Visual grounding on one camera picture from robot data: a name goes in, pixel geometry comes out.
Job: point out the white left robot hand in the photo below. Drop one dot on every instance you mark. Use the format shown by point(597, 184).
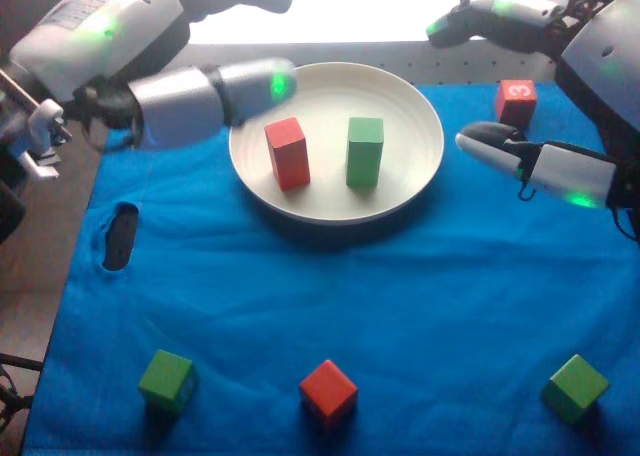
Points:
point(100, 41)

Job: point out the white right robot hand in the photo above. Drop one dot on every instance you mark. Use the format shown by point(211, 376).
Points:
point(610, 51)

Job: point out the red rectangular block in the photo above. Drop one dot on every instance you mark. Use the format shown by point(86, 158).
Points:
point(287, 151)

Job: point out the green cube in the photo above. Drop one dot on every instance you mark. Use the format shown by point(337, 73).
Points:
point(364, 151)
point(575, 388)
point(165, 381)

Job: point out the white round plate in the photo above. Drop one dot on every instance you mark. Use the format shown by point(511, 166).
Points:
point(325, 91)

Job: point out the red cube with number three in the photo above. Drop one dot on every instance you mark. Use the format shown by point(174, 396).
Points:
point(515, 103)

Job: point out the blue cloth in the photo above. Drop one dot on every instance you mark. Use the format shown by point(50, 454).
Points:
point(350, 301)

